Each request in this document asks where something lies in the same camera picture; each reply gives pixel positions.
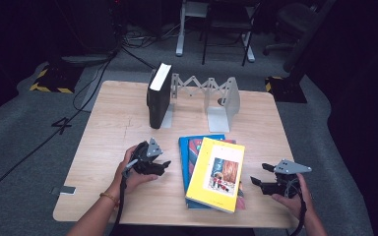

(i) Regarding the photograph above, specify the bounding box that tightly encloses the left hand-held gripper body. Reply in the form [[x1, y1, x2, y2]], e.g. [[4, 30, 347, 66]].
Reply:
[[121, 137, 163, 178]]

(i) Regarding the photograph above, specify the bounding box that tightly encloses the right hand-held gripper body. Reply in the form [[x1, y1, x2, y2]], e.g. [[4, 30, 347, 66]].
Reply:
[[263, 158, 313, 198]]

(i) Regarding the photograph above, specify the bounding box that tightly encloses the blue book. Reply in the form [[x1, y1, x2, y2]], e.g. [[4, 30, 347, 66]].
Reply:
[[178, 134, 225, 210]]

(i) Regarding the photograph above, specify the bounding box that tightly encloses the yellow book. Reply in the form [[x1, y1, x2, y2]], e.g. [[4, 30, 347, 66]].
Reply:
[[185, 137, 246, 214]]

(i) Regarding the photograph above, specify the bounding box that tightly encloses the black hardcover book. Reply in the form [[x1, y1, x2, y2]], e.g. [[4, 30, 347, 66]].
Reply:
[[146, 62, 173, 130]]

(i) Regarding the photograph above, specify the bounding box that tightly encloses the white expandable bookend rack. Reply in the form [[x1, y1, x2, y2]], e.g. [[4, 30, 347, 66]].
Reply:
[[149, 68, 241, 134]]

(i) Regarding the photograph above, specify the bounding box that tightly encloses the person's right hand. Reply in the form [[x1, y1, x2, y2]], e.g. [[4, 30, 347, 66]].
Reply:
[[271, 173, 316, 220]]

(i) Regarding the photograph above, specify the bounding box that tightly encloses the person's left hand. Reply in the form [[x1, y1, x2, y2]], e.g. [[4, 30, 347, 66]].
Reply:
[[107, 146, 158, 198]]

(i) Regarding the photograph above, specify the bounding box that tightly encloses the grey tape piece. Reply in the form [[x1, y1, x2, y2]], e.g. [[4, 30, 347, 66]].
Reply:
[[50, 185, 77, 197]]

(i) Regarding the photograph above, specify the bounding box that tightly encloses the grey flat stand base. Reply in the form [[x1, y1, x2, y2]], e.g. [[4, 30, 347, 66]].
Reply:
[[60, 53, 112, 66]]

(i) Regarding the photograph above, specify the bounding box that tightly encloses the dark stand column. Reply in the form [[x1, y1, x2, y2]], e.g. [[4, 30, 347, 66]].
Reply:
[[283, 0, 338, 73]]

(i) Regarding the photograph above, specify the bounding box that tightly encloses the dark office chair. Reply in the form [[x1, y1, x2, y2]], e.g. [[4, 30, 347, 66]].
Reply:
[[263, 2, 319, 57]]

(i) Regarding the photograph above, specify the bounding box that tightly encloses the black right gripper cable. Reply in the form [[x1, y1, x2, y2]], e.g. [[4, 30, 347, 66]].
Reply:
[[289, 183, 309, 236]]

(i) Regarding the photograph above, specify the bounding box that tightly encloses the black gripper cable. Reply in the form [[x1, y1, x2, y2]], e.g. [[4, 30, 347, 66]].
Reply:
[[109, 170, 129, 236], [289, 183, 309, 236]]

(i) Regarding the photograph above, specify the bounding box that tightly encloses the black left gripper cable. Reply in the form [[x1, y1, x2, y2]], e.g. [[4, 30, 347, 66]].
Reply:
[[109, 170, 129, 236]]

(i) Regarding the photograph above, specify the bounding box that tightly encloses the orange bead bracelet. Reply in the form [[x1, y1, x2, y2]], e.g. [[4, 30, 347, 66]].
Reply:
[[98, 192, 120, 207]]

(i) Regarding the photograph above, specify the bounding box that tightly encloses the yellow-black striped base plate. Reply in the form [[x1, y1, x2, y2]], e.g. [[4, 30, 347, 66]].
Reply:
[[29, 67, 80, 94], [265, 76, 308, 104]]

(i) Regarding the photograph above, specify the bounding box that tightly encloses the black floor cable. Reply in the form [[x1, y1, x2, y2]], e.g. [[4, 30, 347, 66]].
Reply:
[[0, 48, 122, 206]]

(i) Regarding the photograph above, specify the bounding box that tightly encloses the bundle of floor cables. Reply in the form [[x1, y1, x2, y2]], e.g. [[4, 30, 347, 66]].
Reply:
[[122, 23, 181, 48]]

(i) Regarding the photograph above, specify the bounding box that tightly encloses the white desk frame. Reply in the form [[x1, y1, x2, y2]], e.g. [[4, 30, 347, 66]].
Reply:
[[175, 0, 256, 63]]

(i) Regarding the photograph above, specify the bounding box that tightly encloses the black chair frame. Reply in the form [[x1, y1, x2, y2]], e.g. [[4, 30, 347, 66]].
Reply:
[[201, 0, 260, 67]]

